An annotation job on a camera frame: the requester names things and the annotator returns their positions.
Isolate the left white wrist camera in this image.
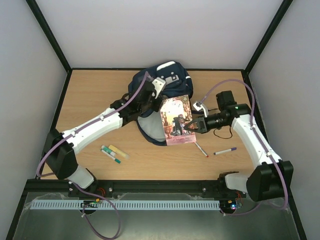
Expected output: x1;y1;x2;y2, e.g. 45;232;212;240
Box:
151;77;167;99

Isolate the pink illustrated paperback book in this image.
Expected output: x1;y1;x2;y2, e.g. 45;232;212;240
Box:
160;95;196;146

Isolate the navy blue school backpack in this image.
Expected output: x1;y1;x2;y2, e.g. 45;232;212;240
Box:
128;60;194;147

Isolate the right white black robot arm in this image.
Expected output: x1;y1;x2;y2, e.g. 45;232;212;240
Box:
184;90;294;203

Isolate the purple capped marker pen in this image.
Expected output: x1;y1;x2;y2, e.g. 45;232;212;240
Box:
213;147;237;156

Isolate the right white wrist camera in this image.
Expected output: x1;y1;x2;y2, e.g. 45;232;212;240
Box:
192;101;209;118

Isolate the black enclosure frame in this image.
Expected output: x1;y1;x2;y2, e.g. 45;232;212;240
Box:
6;0;307;240

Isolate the red capped marker pen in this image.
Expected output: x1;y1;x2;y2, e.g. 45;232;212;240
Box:
194;142;209;158

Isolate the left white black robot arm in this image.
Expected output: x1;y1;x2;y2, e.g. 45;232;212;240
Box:
36;78;166;189

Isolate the green capped marker pen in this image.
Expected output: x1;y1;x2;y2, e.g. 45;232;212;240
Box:
100;149;121;164

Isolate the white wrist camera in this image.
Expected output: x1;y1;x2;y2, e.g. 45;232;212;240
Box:
192;101;209;118
151;77;167;99

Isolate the yellow highlighter pen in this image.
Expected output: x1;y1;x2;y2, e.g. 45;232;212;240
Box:
108;144;130;159

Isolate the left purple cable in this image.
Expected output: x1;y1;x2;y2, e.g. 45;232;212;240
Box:
36;71;153;240

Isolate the green white glue stick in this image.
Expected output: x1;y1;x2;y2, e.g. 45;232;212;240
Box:
101;145;116;157

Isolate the light blue slotted cable duct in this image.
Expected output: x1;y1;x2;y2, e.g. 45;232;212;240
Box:
30;199;220;211

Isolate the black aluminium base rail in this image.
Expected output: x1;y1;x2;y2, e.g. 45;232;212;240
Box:
24;178;291;198

